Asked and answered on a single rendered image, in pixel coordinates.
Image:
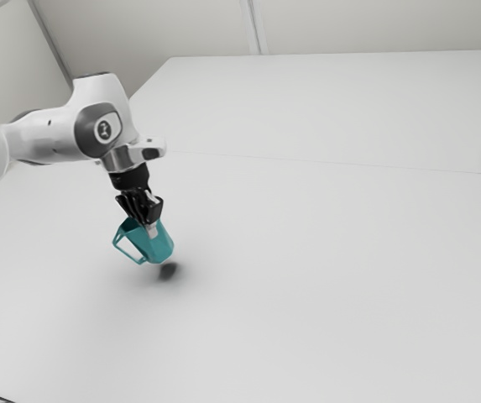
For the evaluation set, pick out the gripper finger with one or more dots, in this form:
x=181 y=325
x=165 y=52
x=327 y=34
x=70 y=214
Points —
x=132 y=208
x=155 y=215

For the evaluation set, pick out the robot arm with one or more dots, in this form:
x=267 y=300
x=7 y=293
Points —
x=47 y=126

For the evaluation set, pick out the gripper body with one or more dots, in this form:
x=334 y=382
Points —
x=129 y=179

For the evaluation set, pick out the teal faceted mug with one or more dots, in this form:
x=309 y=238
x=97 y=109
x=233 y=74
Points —
x=150 y=245

